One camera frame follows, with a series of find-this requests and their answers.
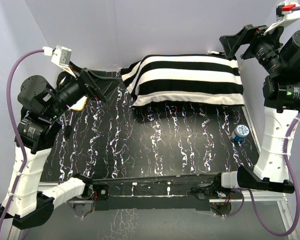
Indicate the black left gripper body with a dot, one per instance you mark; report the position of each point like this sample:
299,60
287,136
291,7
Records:
73,89

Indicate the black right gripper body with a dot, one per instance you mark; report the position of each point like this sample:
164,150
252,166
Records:
263,47

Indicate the black white striped pillowcase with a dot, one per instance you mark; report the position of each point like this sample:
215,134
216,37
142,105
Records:
209,79

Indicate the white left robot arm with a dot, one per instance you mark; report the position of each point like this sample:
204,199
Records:
34,144

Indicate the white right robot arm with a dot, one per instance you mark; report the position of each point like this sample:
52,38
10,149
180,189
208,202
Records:
270,172

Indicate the yellow framed whiteboard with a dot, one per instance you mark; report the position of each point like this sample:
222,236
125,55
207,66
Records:
77,102

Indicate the blue white tape roll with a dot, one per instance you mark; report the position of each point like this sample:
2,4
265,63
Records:
240,132

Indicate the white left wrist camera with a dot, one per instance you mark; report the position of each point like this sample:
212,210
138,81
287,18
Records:
60,55

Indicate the aluminium table frame rail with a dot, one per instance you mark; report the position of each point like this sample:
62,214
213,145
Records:
138,193

